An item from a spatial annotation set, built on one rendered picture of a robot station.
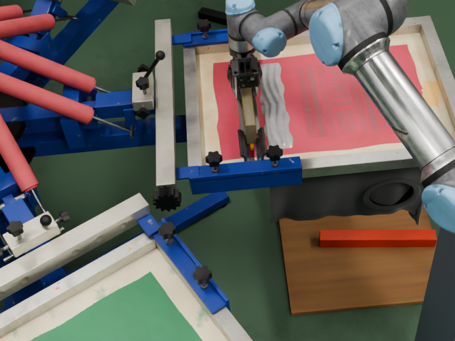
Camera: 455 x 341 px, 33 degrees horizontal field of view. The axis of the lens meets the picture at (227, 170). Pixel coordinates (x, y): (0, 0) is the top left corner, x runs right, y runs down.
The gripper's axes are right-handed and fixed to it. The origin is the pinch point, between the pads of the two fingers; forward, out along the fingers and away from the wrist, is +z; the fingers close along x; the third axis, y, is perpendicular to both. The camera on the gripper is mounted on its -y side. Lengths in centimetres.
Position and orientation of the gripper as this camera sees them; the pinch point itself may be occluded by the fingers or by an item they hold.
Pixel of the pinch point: (246, 93)
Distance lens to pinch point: 226.9
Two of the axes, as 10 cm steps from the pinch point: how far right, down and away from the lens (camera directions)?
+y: 0.7, 7.6, -6.5
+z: 0.7, 6.5, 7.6
